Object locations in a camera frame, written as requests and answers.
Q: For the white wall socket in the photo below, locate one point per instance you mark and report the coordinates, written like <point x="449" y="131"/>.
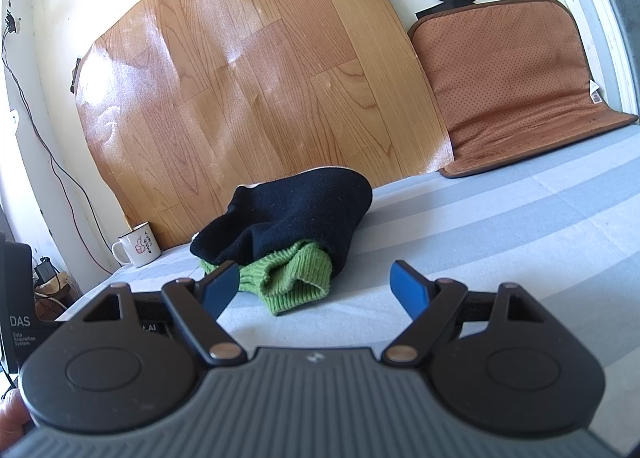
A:
<point x="12" y="23"/>

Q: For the white enamel mug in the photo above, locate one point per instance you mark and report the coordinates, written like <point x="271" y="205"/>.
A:
<point x="137" y="248"/>

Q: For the blue striped bed sheet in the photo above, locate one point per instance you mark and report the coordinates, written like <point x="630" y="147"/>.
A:
<point x="500" y="238"/>

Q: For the person's left hand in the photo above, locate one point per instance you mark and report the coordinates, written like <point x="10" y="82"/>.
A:
<point x="11" y="415"/>

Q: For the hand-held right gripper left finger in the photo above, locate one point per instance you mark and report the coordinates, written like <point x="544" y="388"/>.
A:
<point x="220" y="289"/>

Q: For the navy green white knit sweater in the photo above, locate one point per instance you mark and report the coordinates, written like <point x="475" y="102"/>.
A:
<point x="300" y="213"/>

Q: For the brown wooden furniture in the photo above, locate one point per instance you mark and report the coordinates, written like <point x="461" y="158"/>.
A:
<point x="57" y="288"/>

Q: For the black power adapter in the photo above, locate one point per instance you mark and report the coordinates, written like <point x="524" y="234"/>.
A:
<point x="44" y="272"/>

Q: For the brown perforated seat cushion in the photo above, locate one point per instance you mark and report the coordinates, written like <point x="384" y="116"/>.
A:
<point x="510" y="88"/>

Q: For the wood-grain vinyl sheet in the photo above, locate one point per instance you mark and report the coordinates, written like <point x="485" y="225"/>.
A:
<point x="250" y="88"/>

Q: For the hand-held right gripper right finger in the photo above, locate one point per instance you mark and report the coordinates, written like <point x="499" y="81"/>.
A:
<point x="410" y="289"/>

